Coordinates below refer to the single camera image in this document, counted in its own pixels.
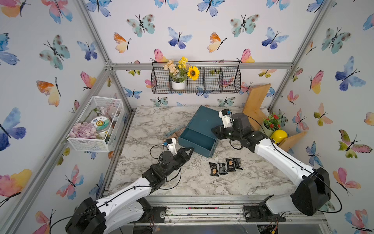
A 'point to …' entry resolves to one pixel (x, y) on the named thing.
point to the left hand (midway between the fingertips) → (195, 148)
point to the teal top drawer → (197, 142)
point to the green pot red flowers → (271, 123)
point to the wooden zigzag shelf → (257, 116)
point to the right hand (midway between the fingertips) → (214, 128)
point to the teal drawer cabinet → (204, 119)
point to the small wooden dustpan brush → (175, 133)
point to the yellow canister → (278, 136)
